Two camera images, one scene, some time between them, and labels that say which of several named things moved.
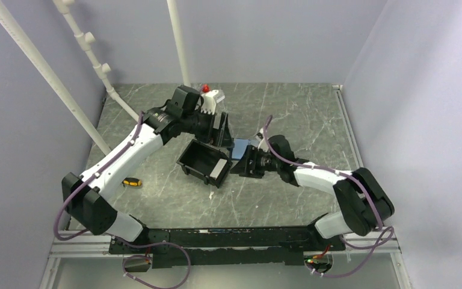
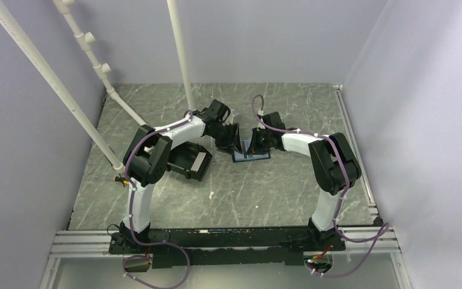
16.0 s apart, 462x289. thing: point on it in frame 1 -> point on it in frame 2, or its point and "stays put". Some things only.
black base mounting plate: [284, 245] stays put
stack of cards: [218, 168] -> [198, 161]
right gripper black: [252, 153] -> [254, 147]
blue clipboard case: [240, 146] stays put
